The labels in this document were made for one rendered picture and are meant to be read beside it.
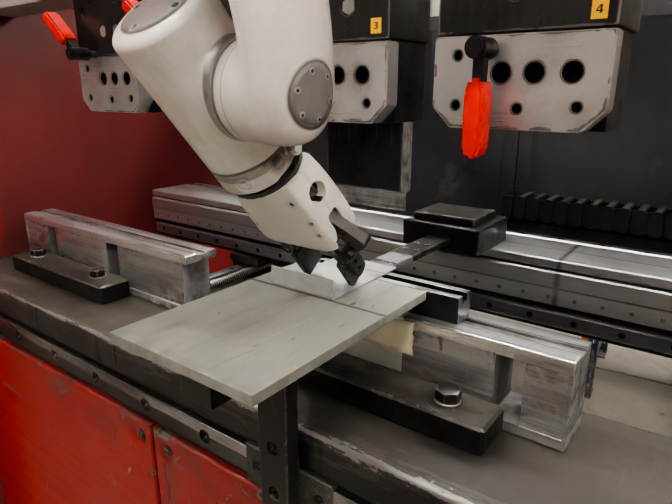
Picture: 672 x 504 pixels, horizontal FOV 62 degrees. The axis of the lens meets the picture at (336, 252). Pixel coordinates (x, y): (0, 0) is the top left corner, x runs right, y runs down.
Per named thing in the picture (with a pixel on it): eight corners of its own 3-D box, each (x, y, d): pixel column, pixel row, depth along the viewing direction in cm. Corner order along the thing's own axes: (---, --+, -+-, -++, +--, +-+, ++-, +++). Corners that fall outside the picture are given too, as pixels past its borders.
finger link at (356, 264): (364, 230, 56) (385, 268, 61) (338, 226, 58) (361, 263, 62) (349, 256, 55) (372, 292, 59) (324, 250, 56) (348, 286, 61)
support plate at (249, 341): (109, 341, 50) (108, 331, 50) (299, 268, 70) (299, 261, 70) (252, 408, 40) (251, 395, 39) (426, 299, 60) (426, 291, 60)
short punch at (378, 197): (327, 201, 66) (326, 119, 63) (337, 199, 67) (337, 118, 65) (400, 212, 60) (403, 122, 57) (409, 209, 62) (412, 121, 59)
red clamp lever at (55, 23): (39, 7, 80) (73, 52, 77) (67, 10, 83) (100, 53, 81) (37, 18, 81) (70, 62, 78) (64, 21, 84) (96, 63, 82)
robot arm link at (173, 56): (314, 112, 47) (243, 104, 53) (235, -36, 38) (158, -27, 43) (258, 184, 44) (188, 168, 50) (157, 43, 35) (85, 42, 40)
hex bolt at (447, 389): (429, 402, 56) (430, 388, 56) (441, 391, 58) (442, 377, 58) (454, 411, 55) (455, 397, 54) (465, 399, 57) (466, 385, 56)
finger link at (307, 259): (298, 219, 61) (323, 254, 66) (277, 215, 63) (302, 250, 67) (284, 242, 59) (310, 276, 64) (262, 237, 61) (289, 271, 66)
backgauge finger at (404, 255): (343, 268, 72) (343, 230, 71) (435, 229, 92) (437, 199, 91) (425, 287, 65) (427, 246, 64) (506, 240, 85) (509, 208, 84)
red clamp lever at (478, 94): (456, 158, 47) (464, 35, 44) (476, 154, 50) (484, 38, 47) (476, 160, 46) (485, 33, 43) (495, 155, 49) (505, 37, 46)
